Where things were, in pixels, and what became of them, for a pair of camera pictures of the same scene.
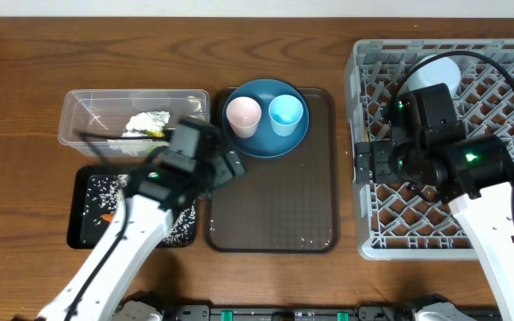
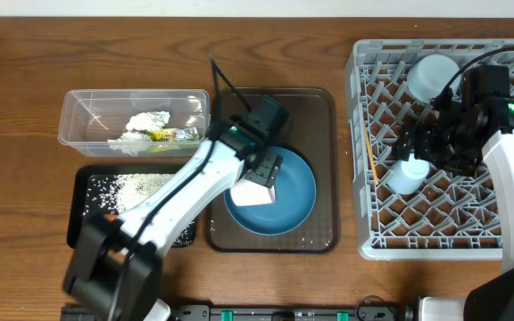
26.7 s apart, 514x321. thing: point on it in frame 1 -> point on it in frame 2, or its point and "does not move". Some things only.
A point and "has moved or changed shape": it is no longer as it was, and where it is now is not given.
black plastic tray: (95, 198) does not move
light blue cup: (286, 111) has moved or changed shape
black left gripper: (227, 171) -> (272, 172)
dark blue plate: (265, 143) -> (295, 197)
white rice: (105, 194) does not move
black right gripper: (383, 174) -> (426, 133)
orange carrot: (108, 217) does not move
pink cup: (244, 114) has moved or changed shape
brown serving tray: (286, 203) does not move
